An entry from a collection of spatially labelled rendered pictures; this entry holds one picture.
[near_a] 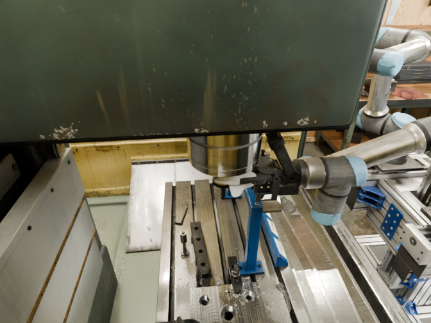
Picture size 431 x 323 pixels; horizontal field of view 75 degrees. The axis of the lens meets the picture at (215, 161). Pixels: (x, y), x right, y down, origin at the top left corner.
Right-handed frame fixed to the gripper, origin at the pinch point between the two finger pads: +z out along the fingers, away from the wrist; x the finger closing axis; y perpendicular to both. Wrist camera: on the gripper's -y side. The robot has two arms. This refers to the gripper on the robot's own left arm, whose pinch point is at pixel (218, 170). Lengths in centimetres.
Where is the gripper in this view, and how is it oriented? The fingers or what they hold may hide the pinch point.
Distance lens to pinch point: 64.6
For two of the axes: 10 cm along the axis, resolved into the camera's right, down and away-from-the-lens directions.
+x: -1.1, -5.4, 8.4
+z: -9.9, 0.4, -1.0
